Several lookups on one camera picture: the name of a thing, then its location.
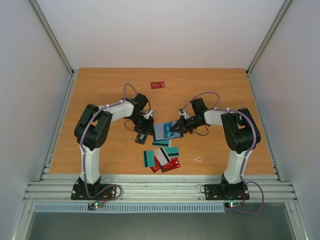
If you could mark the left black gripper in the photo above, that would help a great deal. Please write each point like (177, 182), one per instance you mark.
(149, 129)

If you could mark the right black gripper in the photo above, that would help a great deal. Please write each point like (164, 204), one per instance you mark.
(183, 122)

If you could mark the navy blue card holder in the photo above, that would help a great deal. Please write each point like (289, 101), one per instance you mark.
(162, 131)

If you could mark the blue card with chip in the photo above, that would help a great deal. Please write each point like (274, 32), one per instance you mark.
(166, 129)

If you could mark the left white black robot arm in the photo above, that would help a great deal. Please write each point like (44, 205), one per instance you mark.
(91, 133)

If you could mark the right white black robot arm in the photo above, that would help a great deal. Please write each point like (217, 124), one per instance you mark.
(241, 135)

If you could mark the black card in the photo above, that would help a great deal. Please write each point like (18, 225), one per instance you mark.
(141, 138)

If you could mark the teal card right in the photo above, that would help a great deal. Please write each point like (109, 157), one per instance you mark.
(162, 143)

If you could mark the teal card middle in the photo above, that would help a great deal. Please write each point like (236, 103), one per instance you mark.
(172, 151)

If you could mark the white card under teal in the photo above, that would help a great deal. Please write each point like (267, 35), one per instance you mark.
(162, 156)

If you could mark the teal card left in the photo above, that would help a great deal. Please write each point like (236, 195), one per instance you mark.
(148, 158)

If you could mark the red card with chip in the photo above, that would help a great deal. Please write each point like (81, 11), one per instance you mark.
(172, 165)

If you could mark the red card behind teal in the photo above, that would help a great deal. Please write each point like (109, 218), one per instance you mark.
(156, 166)

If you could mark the lone red card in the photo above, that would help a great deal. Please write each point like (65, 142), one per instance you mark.
(157, 85)

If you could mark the left circuit board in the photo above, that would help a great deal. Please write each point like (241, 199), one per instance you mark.
(96, 205)

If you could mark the circuit board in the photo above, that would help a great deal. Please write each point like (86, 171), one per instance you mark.
(232, 205)
(96, 205)

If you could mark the right circuit board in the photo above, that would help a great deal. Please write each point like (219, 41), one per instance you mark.
(232, 205)

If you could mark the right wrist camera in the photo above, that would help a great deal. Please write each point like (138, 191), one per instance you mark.
(183, 114)

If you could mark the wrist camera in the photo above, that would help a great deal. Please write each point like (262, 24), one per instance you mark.
(149, 114)
(183, 114)

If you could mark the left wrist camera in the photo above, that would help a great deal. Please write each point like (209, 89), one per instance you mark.
(149, 114)

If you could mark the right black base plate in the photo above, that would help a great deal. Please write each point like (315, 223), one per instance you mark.
(232, 192)

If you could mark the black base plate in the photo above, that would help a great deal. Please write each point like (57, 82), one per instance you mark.
(97, 192)
(232, 192)

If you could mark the grey slotted cable duct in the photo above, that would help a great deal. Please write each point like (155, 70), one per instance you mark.
(130, 208)

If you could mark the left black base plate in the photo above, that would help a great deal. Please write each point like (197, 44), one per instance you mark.
(97, 192)

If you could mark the aluminium rail frame front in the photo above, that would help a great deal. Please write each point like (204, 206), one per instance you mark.
(159, 188)

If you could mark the right aluminium corner post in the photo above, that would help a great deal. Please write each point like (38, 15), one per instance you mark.
(269, 35)

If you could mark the aluminium corner post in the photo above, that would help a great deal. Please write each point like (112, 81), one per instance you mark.
(45, 24)
(269, 35)

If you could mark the left aluminium corner post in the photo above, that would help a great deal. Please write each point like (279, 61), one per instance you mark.
(45, 24)

